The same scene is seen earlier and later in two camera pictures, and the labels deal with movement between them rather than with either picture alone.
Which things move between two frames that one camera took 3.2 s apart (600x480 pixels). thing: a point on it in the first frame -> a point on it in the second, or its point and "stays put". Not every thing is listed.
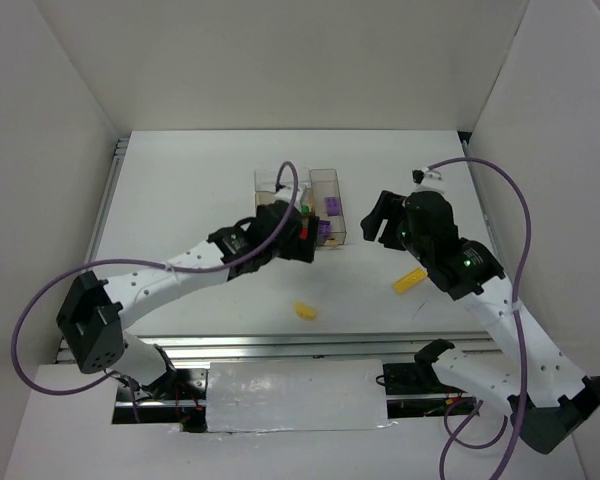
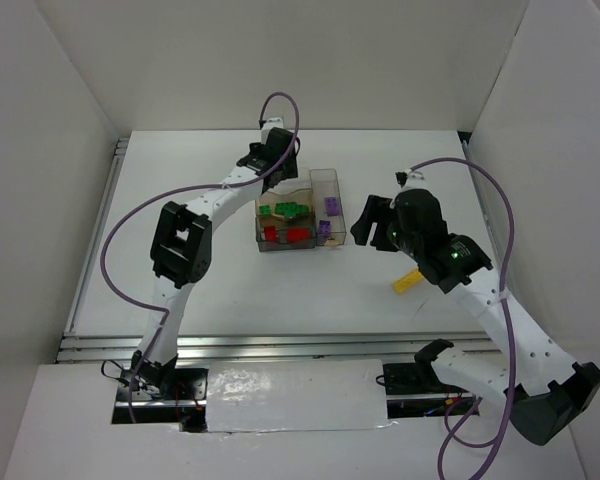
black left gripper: x=304 y=240 -> x=272 y=179
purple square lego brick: x=332 y=205 stays put
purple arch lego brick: x=324 y=227 stays put
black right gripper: x=393 y=226 stays put
